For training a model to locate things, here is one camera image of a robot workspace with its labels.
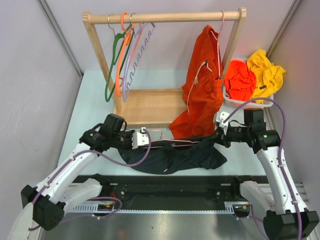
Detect pink wire hanger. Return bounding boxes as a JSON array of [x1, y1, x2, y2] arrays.
[[150, 129, 215, 150]]

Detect black shorts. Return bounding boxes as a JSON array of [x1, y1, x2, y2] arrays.
[[132, 142, 227, 175]]

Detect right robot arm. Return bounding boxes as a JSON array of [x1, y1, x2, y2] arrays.
[[213, 108, 320, 240]]

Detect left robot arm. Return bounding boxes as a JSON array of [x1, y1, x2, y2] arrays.
[[20, 113, 132, 231]]

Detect orange-red hanging shorts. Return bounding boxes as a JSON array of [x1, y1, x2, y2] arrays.
[[169, 25, 223, 139]]

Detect pink hanger holding shorts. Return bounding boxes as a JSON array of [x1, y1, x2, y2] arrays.
[[208, 10, 227, 79]]

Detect green hanger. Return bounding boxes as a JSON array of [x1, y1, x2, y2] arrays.
[[104, 23, 136, 103]]

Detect lilac notched hanger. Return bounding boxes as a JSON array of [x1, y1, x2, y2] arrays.
[[122, 22, 156, 103]]

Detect orange hanger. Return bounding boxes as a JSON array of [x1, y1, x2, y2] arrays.
[[115, 11, 133, 97]]

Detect wooden clothes rack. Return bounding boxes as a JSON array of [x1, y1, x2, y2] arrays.
[[82, 7, 247, 128]]

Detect white plastic basket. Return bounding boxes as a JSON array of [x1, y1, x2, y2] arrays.
[[222, 85, 274, 109]]

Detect orange garment in basket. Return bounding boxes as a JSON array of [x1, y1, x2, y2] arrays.
[[224, 59, 257, 102]]

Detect yellow garment in basket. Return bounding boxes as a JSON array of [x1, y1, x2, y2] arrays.
[[246, 49, 286, 99]]

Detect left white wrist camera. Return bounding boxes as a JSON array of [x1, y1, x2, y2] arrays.
[[131, 127, 151, 149]]

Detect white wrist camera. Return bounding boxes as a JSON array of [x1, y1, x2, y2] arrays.
[[213, 111, 230, 129], [131, 127, 151, 149]]

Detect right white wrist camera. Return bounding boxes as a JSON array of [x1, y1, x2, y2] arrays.
[[213, 111, 230, 129]]

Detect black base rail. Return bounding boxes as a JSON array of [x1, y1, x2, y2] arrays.
[[74, 174, 251, 211]]

